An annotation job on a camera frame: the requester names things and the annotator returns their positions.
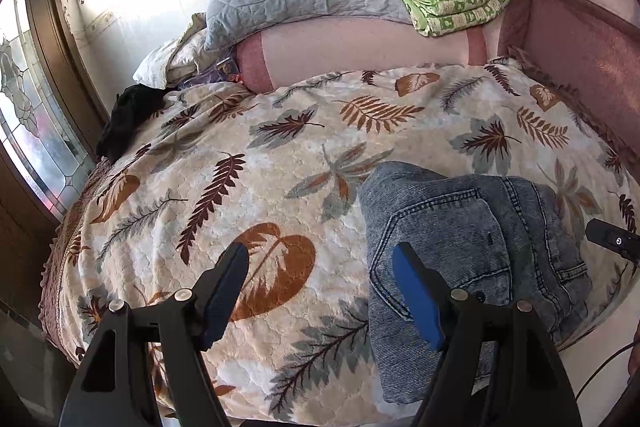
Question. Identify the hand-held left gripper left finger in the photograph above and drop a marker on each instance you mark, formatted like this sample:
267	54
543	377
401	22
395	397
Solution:
225	302

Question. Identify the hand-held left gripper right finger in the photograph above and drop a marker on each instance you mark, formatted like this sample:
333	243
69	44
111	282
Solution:
417	302

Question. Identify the blue denim pants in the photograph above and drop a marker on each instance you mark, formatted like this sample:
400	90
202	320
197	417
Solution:
450	217

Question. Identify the person's right forearm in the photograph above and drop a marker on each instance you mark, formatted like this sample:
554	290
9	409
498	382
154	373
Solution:
635	352

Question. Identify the leaf print blanket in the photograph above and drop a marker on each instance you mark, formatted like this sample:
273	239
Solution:
200	147

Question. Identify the pink bed headboard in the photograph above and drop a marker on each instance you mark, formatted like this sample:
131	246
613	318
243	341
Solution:
590	47

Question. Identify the black cloth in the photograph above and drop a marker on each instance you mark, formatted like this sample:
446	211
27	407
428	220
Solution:
125	112

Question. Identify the purple patterned cloth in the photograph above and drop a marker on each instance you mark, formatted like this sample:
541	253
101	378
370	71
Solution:
217	72

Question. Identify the white crumpled cloth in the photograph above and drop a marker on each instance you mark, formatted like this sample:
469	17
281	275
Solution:
165	62

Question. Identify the stained glass window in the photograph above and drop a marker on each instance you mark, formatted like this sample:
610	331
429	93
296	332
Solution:
35	132

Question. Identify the pink bolster pillow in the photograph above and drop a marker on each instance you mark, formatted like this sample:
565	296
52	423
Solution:
350	47

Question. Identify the wooden window frame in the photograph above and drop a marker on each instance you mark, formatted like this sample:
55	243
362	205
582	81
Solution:
55	32

